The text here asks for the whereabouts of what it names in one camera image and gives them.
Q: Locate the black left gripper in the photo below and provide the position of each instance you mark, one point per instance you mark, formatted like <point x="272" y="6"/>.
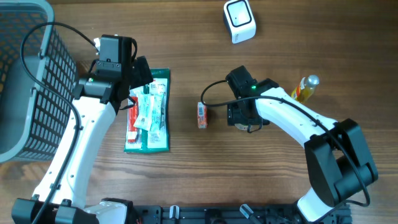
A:
<point x="142" y="74"/>

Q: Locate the mint green sachet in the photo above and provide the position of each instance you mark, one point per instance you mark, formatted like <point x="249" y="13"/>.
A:
<point x="150" y="112"/>

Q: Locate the green white gloves package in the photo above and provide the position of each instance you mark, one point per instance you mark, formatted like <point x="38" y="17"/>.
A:
<point x="152" y="141"/>

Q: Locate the white barcode scanner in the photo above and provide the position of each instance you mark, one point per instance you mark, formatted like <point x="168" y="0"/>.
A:
<point x="239" y="20"/>

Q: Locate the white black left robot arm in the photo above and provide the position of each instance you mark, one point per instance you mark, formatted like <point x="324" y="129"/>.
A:
<point x="61" y="195"/>

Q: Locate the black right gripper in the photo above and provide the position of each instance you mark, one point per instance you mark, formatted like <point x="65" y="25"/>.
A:
<point x="234" y="116"/>

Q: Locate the green lid jar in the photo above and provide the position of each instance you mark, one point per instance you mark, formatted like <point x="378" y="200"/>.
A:
<point x="242" y="127"/>

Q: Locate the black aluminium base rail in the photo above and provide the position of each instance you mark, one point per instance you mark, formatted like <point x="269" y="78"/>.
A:
<point x="269" y="214"/>

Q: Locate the grey plastic mesh basket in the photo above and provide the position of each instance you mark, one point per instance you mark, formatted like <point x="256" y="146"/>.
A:
<point x="36" y="69"/>

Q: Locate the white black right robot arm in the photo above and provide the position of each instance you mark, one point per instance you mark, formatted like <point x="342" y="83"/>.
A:
<point x="338" y="158"/>

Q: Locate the red coffee stick sachet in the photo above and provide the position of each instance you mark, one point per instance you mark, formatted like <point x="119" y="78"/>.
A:
<point x="133" y="111"/>

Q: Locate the yellow oil bottle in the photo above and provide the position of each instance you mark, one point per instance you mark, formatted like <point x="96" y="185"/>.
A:
<point x="306" y="88"/>

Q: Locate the small orange box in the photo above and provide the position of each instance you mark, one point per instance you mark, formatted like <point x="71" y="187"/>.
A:
<point x="202" y="115"/>

